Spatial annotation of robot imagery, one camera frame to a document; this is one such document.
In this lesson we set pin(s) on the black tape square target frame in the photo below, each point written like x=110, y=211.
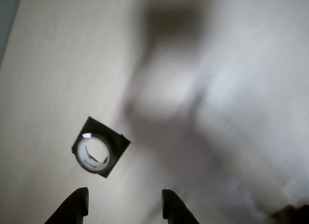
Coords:
x=94, y=123

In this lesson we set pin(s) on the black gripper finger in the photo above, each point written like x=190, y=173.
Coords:
x=72, y=207
x=175, y=209

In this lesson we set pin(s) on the black tape roll white core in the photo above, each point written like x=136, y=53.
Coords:
x=82, y=158

